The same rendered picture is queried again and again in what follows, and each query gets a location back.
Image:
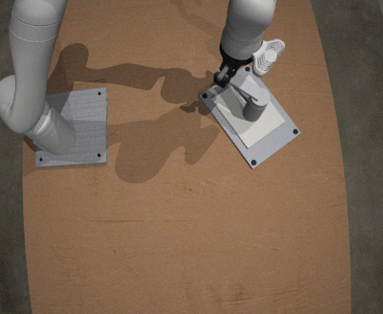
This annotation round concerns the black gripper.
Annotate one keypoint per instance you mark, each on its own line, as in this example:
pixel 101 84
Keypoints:
pixel 229 64

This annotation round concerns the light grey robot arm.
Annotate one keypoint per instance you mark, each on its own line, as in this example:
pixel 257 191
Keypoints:
pixel 33 29

